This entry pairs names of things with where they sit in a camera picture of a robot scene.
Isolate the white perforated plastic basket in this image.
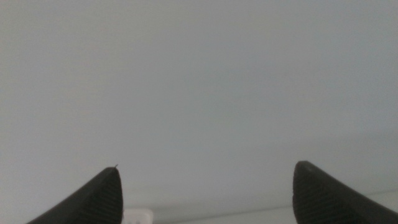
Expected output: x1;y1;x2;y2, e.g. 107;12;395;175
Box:
122;208;155;224

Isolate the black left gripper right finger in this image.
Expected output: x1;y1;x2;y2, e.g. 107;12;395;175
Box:
292;160;398;224

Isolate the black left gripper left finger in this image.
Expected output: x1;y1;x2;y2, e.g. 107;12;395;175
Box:
26;166;124;224

